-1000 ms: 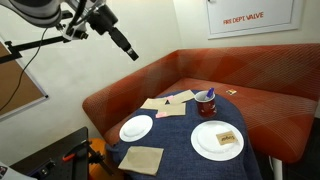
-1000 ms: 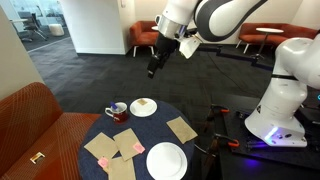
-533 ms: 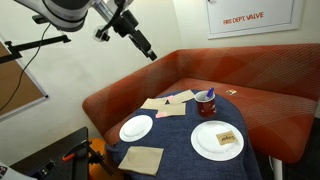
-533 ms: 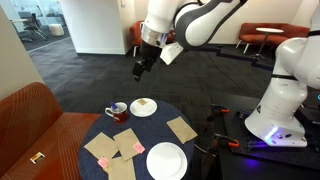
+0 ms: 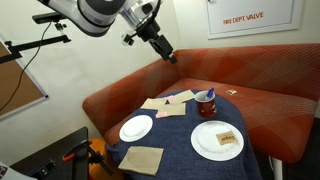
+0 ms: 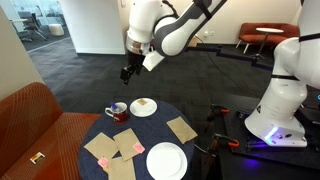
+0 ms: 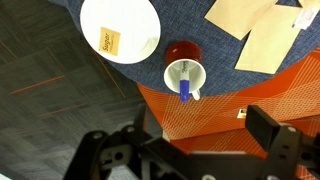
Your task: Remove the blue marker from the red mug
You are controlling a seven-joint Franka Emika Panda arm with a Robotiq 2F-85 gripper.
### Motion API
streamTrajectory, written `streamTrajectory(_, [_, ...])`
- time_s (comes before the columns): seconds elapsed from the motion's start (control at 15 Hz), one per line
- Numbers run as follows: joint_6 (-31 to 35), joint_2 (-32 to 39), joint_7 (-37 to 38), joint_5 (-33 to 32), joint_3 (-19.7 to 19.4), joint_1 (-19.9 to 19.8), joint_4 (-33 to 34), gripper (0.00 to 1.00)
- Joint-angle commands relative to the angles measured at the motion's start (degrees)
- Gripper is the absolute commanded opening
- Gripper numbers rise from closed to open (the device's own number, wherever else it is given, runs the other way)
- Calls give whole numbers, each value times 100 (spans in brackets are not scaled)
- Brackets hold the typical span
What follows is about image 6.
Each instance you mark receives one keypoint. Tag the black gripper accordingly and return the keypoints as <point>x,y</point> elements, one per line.
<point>136,61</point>

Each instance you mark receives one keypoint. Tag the blue Sharpie marker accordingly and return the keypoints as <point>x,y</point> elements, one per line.
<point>114,106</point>

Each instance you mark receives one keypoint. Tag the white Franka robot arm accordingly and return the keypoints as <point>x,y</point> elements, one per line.
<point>286,93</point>

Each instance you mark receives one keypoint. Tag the red mug white inside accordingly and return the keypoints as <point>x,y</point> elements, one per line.
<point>120,116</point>

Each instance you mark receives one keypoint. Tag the brown sugar packet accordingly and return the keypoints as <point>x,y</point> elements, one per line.
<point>142,102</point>

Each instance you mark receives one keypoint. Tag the white plate with sugar packet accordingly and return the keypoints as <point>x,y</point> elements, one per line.
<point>143,110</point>

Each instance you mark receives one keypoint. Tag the round blue table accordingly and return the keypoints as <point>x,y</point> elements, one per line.
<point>150,128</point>

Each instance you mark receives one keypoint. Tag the pink sweetener packet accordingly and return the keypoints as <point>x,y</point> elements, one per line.
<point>139,148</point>
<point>103,162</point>

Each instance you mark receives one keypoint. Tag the lone brown paper napkin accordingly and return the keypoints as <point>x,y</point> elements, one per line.
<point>181,130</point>

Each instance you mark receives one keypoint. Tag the white ottoman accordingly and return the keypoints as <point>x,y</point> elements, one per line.
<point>56,30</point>

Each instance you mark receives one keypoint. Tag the empty white plate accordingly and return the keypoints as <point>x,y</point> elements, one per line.
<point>166,161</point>

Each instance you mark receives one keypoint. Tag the black office chair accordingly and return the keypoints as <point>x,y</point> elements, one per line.
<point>33,25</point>

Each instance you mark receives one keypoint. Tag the red patterned sofa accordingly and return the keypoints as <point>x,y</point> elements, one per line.
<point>30,126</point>

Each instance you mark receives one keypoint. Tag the red lounge sofa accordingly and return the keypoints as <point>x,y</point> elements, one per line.
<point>253,33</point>

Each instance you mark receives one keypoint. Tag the white round side table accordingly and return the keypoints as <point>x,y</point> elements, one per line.
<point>269,30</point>

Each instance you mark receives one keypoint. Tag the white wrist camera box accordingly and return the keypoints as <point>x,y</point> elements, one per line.
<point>152,61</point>

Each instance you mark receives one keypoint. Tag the white wall outlets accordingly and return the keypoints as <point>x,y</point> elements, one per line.
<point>208,33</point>

